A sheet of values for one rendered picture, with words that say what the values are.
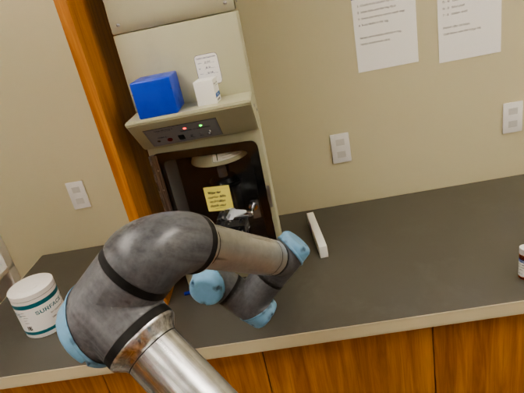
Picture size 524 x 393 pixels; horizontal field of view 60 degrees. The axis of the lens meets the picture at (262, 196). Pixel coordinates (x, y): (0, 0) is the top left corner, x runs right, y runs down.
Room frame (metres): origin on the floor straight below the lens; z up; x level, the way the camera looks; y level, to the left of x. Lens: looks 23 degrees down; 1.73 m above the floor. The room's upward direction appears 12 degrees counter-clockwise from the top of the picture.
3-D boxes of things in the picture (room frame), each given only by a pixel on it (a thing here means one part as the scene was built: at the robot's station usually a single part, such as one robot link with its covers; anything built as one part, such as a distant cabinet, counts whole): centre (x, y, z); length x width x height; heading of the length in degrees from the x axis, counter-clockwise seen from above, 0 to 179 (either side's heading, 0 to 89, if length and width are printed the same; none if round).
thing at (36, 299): (1.20, 0.73, 1.02); 0.13 x 0.13 x 0.15
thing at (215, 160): (1.21, 0.13, 1.19); 0.30 x 0.01 x 0.40; 76
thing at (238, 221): (1.01, 0.10, 1.20); 0.12 x 0.09 x 0.08; 166
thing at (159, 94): (1.19, 0.21, 1.56); 0.10 x 0.10 x 0.09; 85
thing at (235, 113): (1.18, 0.13, 1.46); 0.32 x 0.11 x 0.10; 85
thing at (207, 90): (1.18, 0.08, 1.54); 0.05 x 0.05 x 0.06; 79
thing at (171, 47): (1.37, 0.12, 1.33); 0.32 x 0.25 x 0.77; 85
